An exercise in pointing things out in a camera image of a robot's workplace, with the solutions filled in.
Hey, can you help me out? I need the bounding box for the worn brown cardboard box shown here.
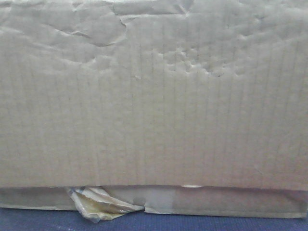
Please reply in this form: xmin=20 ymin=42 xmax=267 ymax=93
xmin=0 ymin=0 xmax=308 ymax=222

